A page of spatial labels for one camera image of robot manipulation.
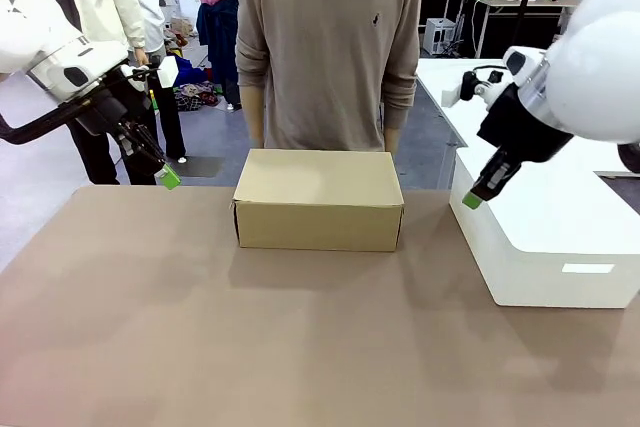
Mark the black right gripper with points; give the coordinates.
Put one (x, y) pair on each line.
(525, 129)

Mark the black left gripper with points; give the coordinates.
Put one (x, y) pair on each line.
(112, 109)

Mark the brown cardboard shoe box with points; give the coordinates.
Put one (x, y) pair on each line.
(317, 207)

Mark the person's left forearm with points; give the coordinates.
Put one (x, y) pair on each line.
(391, 114)

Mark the person's right forearm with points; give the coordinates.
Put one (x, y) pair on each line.
(252, 104)

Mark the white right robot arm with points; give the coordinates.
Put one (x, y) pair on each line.
(595, 47)

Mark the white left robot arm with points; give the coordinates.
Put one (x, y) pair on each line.
(40, 42)

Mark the white foam box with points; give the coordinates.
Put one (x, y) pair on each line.
(550, 247)

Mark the white box-shaped appliance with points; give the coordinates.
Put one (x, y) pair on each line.
(440, 36)

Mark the person's left hand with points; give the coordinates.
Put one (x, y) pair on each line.
(392, 142)

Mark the person's right hand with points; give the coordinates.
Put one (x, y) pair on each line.
(257, 136)

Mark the dark floor mat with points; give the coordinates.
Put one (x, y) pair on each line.
(200, 167)

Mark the pile of colourful clothes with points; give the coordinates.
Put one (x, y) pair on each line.
(192, 89)

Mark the white label sticker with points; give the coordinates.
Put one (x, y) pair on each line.
(587, 268)

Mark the brown background table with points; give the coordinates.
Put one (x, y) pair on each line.
(530, 3)

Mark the person in beige sweater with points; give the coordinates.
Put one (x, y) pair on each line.
(325, 37)

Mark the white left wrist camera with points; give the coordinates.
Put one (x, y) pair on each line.
(167, 72)

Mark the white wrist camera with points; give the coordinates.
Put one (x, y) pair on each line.
(467, 89)
(167, 72)

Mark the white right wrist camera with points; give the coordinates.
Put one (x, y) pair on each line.
(467, 89)

